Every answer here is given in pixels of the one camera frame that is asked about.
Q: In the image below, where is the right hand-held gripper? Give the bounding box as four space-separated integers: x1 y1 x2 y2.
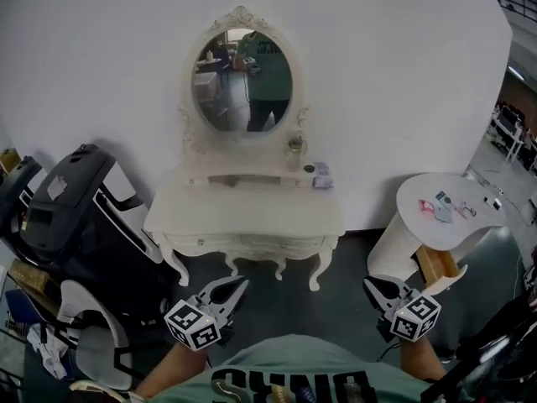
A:
362 275 442 343

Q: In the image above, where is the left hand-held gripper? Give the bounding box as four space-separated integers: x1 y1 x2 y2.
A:
163 275 250 351

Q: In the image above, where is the person's left forearm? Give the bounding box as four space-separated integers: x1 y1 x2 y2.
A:
133 342 211 401

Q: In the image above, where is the person's right forearm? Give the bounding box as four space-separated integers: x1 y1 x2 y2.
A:
396 336 448 382

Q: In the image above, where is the white dressing table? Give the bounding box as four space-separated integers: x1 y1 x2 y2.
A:
142 5 347 292

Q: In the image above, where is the person's green printed t-shirt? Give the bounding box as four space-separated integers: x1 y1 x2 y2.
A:
144 333 469 403

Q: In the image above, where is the white curved side table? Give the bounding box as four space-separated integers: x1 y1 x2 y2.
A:
366 172 511 296

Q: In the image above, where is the grey flat packet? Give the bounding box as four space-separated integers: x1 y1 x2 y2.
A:
435 206 457 226

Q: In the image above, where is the black chest-mounted phone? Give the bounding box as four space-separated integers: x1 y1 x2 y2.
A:
431 296 537 403

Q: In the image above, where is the small metal beauty tool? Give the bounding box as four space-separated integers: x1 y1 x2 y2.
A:
455 201 478 221

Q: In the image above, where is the grey white armchair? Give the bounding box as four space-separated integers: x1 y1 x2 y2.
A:
56 279 135 390

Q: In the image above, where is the purple tissue packet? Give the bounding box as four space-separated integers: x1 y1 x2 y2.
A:
312 161 334 190

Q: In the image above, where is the clear glass jar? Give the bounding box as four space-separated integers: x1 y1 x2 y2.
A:
285 134 306 173

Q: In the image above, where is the large black massage chair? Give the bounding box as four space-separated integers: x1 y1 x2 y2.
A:
18 143 181 322

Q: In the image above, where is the white crumpled cloth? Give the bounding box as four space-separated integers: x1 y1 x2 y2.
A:
27 323 70 380

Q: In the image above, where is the brown cardboard box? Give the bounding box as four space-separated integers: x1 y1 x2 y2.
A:
7 259 50 300

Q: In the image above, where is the white office desk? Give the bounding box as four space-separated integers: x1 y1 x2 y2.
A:
488 105 537 163

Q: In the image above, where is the blue office chair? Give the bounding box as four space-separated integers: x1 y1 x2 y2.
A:
3 288 47 343

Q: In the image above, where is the oval white-framed mirror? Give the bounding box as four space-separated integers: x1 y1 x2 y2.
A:
178 5 311 154

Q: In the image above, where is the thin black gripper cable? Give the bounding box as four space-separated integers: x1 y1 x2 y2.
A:
374 340 400 364

